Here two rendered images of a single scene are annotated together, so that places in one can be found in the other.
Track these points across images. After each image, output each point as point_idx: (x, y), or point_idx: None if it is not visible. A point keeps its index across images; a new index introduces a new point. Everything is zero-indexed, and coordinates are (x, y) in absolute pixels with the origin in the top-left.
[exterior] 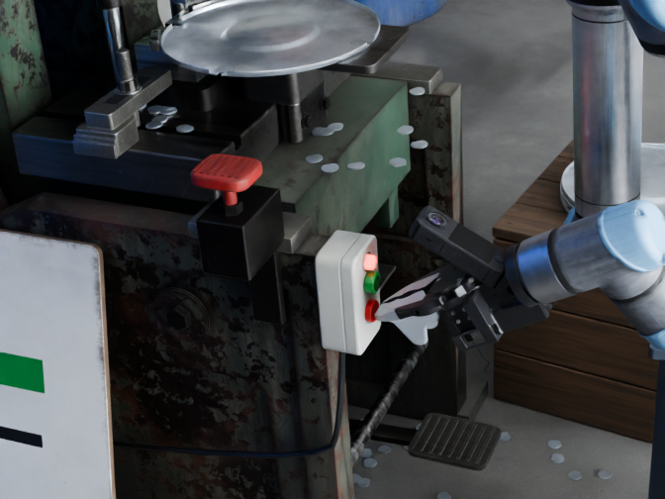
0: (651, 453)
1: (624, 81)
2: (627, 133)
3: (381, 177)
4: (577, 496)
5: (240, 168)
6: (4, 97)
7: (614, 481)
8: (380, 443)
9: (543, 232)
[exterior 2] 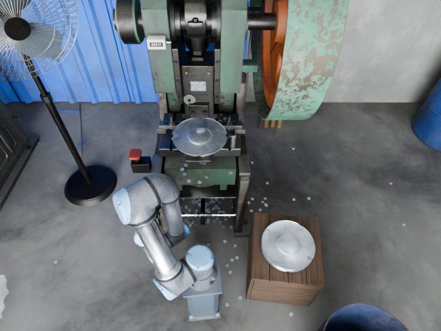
0: None
1: (163, 213)
2: (166, 221)
3: (214, 180)
4: (220, 268)
5: (134, 155)
6: (168, 106)
7: (228, 275)
8: (222, 220)
9: (256, 224)
